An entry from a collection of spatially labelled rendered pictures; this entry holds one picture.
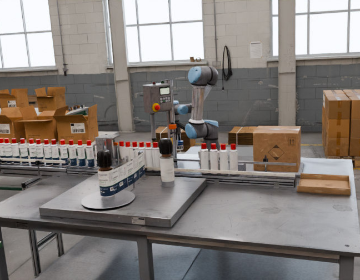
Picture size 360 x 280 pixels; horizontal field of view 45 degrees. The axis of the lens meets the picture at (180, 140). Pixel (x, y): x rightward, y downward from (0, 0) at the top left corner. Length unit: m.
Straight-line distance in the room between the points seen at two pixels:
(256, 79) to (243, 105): 0.54
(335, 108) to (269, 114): 2.52
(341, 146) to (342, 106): 0.54
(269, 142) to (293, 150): 0.17
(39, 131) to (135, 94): 4.29
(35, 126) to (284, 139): 2.82
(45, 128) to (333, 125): 3.62
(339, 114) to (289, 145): 3.12
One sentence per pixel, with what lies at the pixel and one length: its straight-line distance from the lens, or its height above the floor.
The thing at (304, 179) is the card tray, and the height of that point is 0.83.
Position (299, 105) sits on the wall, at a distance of 8.34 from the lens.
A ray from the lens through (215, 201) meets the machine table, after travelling 2.59.
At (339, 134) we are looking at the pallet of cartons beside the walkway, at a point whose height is 0.44.
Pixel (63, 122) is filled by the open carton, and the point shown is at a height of 1.01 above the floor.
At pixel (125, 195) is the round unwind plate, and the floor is 0.89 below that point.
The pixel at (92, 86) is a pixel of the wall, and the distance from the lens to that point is 9.29.
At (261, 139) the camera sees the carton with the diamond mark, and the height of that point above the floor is 1.08.
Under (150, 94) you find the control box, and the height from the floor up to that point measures 1.42.
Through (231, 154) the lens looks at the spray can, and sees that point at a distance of 2.86.
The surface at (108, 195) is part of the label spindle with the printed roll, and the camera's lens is 2.54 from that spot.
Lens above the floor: 1.76
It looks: 13 degrees down
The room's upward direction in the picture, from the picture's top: 3 degrees counter-clockwise
